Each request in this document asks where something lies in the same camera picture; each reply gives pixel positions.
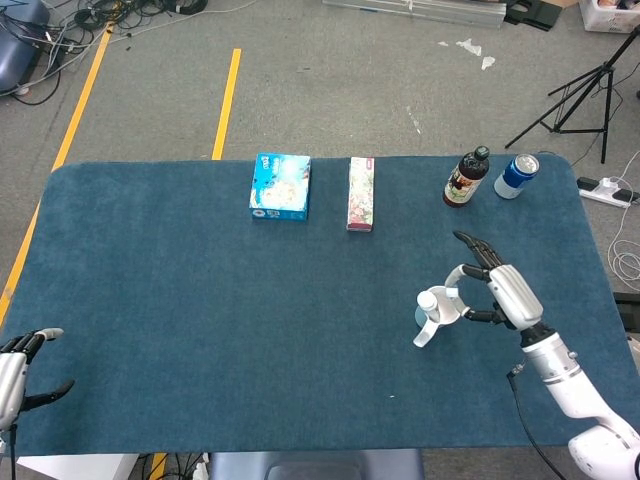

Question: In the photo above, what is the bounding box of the dark blue machine base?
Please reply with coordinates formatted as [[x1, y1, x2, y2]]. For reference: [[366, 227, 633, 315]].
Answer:
[[0, 0, 51, 96]]

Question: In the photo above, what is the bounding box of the dark tea bottle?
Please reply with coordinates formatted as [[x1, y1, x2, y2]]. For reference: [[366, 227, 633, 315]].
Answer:
[[442, 145, 490, 209]]

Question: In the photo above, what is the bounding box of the black tripod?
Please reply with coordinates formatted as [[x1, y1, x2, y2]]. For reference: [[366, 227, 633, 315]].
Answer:
[[504, 24, 640, 165]]

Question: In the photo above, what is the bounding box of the white coiled cable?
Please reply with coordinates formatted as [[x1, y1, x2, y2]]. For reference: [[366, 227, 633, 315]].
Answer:
[[607, 149, 640, 286]]

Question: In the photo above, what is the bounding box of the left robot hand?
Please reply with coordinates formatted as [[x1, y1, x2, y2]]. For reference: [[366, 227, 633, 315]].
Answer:
[[0, 327, 77, 430]]

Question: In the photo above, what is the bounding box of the light blue plastic mug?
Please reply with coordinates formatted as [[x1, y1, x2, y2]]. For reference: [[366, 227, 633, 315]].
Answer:
[[412, 285, 464, 349]]

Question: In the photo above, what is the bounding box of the blue white drink can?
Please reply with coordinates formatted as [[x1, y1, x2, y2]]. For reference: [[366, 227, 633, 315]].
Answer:
[[493, 153, 541, 200]]

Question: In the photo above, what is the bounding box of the black cable tangle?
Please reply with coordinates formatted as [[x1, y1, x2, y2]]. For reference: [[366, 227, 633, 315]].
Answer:
[[0, 0, 261, 106]]

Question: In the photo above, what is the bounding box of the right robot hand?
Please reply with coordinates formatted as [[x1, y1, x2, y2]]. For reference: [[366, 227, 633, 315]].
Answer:
[[444, 230, 545, 332]]

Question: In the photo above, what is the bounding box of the black plastic tray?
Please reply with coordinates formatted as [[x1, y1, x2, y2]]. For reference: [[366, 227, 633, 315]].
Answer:
[[503, 0, 561, 32]]

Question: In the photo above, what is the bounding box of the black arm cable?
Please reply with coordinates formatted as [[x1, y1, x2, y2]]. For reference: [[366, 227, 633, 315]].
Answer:
[[506, 364, 559, 480]]

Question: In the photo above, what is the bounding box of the white pink toothpaste tube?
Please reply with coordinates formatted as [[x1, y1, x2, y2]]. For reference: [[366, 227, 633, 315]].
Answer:
[[417, 291, 441, 321]]

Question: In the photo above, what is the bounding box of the blue table mat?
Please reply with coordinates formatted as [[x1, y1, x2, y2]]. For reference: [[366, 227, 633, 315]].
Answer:
[[0, 153, 627, 457]]

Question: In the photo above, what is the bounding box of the grey blue robot torso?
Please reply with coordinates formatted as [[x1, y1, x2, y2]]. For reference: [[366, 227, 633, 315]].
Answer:
[[207, 448, 425, 480]]

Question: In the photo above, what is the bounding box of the white power strip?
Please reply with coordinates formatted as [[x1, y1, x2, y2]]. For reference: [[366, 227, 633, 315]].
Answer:
[[577, 175, 634, 209]]

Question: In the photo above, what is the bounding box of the floral white and pink box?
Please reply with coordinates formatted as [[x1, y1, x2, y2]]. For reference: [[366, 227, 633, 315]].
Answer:
[[345, 156, 376, 233]]

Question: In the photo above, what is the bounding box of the aluminium rail bundle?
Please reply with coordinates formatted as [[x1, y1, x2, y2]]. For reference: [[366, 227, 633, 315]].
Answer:
[[322, 0, 507, 29]]

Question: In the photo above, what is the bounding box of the blue cookie box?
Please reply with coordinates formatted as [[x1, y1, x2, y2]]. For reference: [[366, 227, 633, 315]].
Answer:
[[248, 152, 312, 224]]

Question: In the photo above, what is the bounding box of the white base panel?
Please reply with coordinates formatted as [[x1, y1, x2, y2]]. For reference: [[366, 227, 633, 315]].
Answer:
[[18, 453, 140, 480]]

